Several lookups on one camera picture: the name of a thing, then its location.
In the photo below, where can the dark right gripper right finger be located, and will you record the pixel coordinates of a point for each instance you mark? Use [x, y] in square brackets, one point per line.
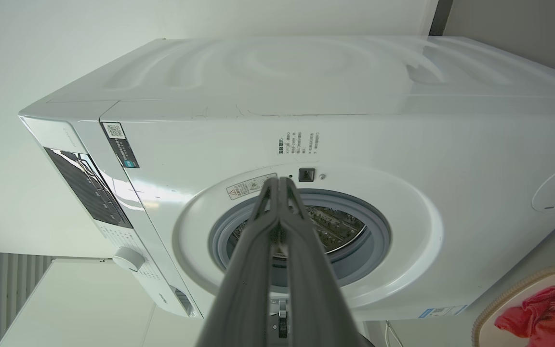
[311, 289]

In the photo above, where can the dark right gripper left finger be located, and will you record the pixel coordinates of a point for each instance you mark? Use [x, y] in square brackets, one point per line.
[251, 270]

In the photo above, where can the red garment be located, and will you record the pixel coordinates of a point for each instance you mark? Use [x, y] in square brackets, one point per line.
[547, 318]

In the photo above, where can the steel washing machine drum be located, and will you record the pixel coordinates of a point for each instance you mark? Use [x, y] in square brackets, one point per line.
[335, 229]

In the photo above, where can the white front-load washing machine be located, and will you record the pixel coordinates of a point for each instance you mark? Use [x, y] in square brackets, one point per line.
[403, 144]

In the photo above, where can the cream brown-rimmed laundry basket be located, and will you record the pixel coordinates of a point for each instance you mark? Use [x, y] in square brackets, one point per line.
[547, 280]

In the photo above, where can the metal door hinge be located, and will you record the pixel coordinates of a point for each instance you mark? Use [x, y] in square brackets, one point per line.
[282, 320]

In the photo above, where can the grey warning label sticker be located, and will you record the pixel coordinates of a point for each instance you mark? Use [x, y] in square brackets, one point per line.
[246, 188]

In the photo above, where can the white round control knob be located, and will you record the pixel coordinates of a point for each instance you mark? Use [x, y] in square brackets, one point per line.
[128, 259]

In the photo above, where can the blue white energy sticker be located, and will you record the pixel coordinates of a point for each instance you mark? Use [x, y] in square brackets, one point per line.
[443, 311]

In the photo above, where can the white cabinet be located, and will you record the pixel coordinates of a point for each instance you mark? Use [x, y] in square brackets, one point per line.
[80, 308]

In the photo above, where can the dark QR code sticker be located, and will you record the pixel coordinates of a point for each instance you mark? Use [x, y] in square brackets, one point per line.
[121, 144]

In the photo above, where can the black glossy control panel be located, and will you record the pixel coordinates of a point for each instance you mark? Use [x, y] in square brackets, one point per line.
[89, 188]

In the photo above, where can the dark vertical wall strip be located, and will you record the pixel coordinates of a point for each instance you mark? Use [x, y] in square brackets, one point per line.
[440, 17]

